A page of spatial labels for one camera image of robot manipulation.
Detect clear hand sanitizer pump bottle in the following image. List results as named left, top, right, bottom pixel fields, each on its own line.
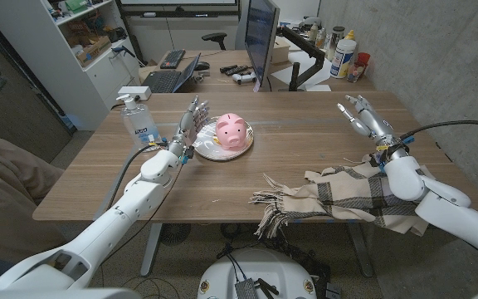
left=115, top=93, right=162, bottom=151

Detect white shelf cabinet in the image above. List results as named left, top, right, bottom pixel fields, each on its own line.
left=0, top=0, right=141, bottom=132

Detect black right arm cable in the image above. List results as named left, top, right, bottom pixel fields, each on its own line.
left=398, top=120, right=478, bottom=141

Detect white robot torso base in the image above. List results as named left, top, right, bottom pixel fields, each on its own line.
left=196, top=248, right=318, bottom=299

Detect grey table leg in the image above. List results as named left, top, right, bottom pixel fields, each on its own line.
left=140, top=223, right=163, bottom=277
left=346, top=222, right=375, bottom=278

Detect white game controller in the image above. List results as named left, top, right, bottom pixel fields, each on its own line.
left=232, top=71, right=257, bottom=86

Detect black office chair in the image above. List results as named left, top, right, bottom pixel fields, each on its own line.
left=201, top=32, right=228, bottom=51

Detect small clear glass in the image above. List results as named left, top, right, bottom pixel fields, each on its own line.
left=346, top=61, right=367, bottom=83

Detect black open laptop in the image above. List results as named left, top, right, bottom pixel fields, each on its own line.
left=142, top=52, right=202, bottom=94

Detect red cup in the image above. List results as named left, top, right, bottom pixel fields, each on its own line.
left=355, top=51, right=371, bottom=70

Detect wooden office desk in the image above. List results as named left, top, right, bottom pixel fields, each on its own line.
left=138, top=48, right=376, bottom=93

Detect tan cardboard box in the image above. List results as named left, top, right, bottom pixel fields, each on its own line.
left=271, top=36, right=291, bottom=65

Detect white paper sheets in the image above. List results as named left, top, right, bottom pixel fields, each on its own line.
left=270, top=50, right=334, bottom=92

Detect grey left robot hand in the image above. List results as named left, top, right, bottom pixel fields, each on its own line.
left=167, top=95, right=210, bottom=158

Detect glass jar dark lid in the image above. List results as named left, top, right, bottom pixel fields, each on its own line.
left=326, top=26, right=346, bottom=61

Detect white rectangular box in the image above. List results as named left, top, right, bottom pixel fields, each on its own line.
left=117, top=86, right=153, bottom=101

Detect black keyboard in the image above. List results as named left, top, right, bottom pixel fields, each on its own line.
left=159, top=49, right=187, bottom=70

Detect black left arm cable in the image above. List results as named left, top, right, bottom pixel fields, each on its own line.
left=105, top=143, right=169, bottom=211

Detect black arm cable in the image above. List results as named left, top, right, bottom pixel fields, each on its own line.
left=398, top=120, right=478, bottom=141
left=105, top=143, right=169, bottom=211

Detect pink plastic piggy bank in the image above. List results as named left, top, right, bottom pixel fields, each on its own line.
left=215, top=112, right=248, bottom=151

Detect black computer monitor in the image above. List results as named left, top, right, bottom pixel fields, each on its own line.
left=243, top=0, right=280, bottom=88

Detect white wipes canister blue label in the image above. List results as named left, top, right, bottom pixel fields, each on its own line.
left=329, top=38, right=357, bottom=80

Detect beige plaid fringed scarf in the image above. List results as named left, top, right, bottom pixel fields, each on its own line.
left=249, top=155, right=437, bottom=240

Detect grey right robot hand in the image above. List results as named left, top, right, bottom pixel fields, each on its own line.
left=337, top=94, right=409, bottom=162

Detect brown beanbag couch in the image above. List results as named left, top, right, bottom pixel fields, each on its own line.
left=0, top=132, right=68, bottom=267

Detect black remote control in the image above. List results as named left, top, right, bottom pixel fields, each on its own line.
left=219, top=64, right=251, bottom=76

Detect black floor cable bundle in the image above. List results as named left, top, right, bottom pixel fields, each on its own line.
left=217, top=223, right=332, bottom=292

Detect open cardboard box with items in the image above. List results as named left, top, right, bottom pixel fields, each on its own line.
left=75, top=35, right=113, bottom=67

